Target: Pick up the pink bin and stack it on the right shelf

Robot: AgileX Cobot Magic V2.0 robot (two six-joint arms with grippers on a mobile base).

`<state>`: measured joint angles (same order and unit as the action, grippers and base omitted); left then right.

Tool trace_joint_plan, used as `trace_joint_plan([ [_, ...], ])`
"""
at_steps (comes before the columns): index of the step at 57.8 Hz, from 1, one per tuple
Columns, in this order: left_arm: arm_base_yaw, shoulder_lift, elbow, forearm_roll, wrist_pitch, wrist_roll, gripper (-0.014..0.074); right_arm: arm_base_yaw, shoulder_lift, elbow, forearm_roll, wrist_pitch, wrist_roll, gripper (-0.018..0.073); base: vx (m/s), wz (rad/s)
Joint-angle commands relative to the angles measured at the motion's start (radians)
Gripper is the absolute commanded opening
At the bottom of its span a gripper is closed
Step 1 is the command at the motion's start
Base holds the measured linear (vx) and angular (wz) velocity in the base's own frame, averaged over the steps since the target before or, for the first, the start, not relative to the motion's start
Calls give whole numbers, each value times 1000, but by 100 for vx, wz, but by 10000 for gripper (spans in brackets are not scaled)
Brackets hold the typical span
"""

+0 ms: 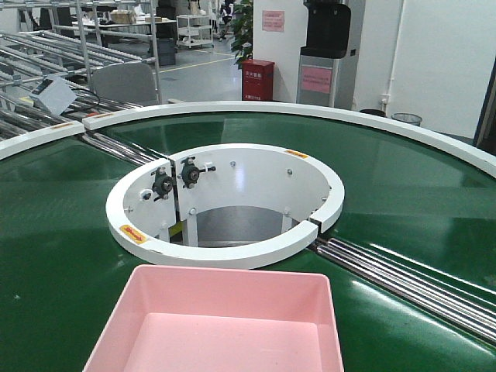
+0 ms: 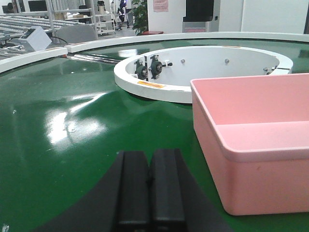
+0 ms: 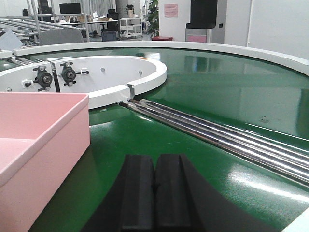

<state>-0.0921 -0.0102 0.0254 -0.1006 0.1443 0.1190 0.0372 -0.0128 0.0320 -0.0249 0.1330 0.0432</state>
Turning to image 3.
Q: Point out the metal roller rack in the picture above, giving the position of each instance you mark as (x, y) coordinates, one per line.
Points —
(37, 22)

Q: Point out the green curved conveyor belt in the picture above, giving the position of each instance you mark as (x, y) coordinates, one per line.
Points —
(229, 194)

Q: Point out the red fire extinguisher box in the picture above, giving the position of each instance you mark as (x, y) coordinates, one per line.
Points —
(161, 38)

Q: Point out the black computer monitor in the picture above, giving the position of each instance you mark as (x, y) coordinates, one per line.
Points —
(70, 8)

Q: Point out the green potted plant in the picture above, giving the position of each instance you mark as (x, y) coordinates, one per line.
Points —
(153, 18)

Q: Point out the white inner conveyor hub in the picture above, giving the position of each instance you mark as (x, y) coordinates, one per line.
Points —
(106, 79)

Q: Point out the black and silver kiosk machine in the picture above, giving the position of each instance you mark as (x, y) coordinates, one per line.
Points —
(207, 21)

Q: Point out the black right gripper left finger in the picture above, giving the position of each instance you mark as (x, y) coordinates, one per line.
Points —
(137, 208)

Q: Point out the steel transfer rollers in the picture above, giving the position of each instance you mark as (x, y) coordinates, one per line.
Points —
(280, 158)

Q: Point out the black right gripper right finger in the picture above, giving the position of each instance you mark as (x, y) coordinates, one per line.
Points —
(174, 209)

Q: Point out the pink plastic bin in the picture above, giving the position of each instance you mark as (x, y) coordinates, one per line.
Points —
(42, 136)

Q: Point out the white outer conveyor rim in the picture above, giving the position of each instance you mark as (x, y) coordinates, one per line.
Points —
(300, 65)

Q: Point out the white wheeled cart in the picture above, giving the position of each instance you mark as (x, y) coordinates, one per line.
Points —
(130, 28)

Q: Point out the pink wall notice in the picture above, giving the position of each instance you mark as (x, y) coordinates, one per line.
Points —
(171, 10)

